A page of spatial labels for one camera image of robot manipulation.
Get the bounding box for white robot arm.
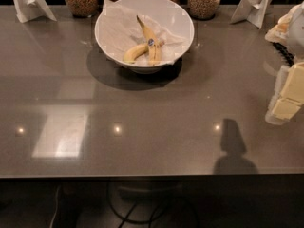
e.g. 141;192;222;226
265;2;304;125

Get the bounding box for white paper bowl liner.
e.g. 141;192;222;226
98;0;190;67

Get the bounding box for white ceramic bowl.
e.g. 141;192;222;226
94;0;195;75

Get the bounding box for long yellow stickered banana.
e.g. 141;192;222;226
136;16;161;66

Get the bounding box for right glass grain jar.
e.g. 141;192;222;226
187;0;221;19

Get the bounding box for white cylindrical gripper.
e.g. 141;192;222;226
265;63;304;125

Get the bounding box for right white paper stand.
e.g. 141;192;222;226
231;0;272;29

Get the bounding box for small curved yellow banana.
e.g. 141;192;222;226
123;44;148;64

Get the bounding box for left white paper stand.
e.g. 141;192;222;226
13;0;56;23

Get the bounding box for black cables under table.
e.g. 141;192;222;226
105;182;200;228

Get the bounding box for white paper stand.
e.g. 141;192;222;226
13;0;56;23
231;0;272;29

